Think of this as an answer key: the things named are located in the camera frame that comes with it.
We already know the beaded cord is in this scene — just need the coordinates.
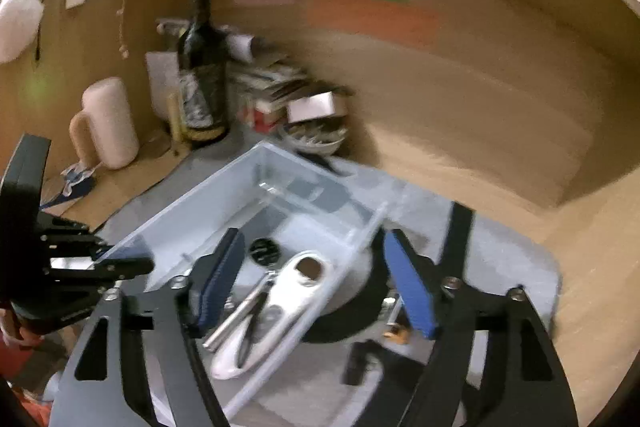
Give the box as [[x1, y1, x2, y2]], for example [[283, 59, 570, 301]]
[[116, 0, 130, 58]]

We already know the white paper sheet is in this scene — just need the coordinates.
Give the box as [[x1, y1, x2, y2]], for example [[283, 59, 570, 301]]
[[146, 51, 183, 120]]

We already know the stack of books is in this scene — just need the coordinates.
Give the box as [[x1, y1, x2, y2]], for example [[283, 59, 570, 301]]
[[227, 52, 351, 135]]

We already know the white fluffy puff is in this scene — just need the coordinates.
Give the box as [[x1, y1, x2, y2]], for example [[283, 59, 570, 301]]
[[0, 0, 45, 64]]

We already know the pink cylindrical mug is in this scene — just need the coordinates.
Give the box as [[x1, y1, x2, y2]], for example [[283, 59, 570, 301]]
[[69, 77, 141, 170]]

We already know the orange sticky note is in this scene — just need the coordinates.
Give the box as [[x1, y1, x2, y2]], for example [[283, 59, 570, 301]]
[[307, 0, 441, 48]]

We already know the small white box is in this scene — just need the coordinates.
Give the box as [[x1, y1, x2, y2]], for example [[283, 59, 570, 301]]
[[287, 92, 348, 122]]

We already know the clear plastic storage box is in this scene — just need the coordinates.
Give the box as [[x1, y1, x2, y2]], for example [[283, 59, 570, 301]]
[[95, 142, 391, 418]]

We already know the white bowl with trinkets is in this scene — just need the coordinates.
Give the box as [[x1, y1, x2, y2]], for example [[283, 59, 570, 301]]
[[277, 119, 348, 155]]

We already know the black round disc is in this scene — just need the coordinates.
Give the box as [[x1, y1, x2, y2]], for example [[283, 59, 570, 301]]
[[249, 238, 280, 265]]

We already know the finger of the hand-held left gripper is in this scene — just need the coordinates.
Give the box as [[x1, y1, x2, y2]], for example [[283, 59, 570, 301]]
[[0, 133, 53, 228], [50, 247, 155, 283]]

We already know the white handheld massager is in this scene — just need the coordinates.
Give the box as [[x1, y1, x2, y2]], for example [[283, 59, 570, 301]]
[[210, 249, 346, 380]]

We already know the dark wine bottle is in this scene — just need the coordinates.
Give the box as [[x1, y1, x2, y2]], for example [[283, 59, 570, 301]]
[[177, 0, 231, 145]]

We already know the yellow tube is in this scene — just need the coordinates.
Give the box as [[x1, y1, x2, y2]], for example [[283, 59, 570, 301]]
[[167, 92, 183, 142]]

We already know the grey black patterned mat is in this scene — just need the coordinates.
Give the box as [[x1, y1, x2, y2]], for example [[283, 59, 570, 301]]
[[45, 127, 563, 427]]

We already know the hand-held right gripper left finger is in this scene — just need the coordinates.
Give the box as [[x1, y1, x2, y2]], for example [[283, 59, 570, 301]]
[[57, 228, 247, 427]]

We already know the rolled paper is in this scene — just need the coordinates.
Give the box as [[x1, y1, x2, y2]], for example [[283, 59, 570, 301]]
[[156, 18, 261, 58]]

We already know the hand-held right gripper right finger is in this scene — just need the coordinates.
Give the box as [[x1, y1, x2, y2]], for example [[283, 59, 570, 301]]
[[381, 228, 574, 427]]

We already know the person's left hand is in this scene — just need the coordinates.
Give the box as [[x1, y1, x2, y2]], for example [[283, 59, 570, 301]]
[[0, 304, 46, 350]]

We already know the brown cardboard sheet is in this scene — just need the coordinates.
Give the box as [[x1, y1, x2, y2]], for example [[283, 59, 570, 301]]
[[40, 127, 193, 233]]

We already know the blue white wrapper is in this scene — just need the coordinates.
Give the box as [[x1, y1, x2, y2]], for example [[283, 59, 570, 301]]
[[60, 162, 101, 202]]

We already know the silver metal tool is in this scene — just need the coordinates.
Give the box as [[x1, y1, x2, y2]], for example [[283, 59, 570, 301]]
[[202, 272, 281, 350]]

